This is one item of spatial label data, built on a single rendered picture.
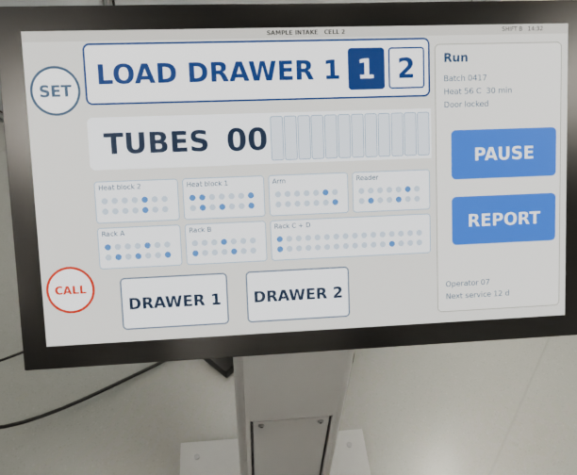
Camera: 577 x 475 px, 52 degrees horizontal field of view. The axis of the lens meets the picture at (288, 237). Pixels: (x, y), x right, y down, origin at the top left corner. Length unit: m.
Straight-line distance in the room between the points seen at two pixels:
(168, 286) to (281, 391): 0.34
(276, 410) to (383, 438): 0.76
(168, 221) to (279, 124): 0.13
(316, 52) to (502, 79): 0.17
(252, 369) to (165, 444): 0.83
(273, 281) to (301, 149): 0.12
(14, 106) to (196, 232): 0.18
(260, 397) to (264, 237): 0.36
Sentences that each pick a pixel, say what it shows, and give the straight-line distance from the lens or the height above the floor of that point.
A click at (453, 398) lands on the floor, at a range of 1.70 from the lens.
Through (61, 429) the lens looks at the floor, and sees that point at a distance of 1.67.
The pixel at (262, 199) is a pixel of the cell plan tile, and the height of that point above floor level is 1.07.
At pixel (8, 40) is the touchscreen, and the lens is 0.57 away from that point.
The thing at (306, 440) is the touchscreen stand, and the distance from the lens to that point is 0.97.
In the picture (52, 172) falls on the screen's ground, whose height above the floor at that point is 1.09.
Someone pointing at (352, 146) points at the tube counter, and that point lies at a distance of 0.53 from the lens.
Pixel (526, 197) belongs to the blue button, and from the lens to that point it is 0.59.
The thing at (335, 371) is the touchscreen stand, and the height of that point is 0.74.
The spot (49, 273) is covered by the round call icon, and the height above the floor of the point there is 1.03.
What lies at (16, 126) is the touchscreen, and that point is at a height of 1.12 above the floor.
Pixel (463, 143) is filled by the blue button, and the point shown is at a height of 1.10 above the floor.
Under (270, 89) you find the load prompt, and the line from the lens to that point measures 0.53.
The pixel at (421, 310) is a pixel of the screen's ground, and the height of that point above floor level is 0.99.
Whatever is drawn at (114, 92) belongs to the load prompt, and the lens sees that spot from 0.54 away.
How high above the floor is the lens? 1.42
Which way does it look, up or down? 46 degrees down
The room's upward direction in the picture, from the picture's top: 3 degrees clockwise
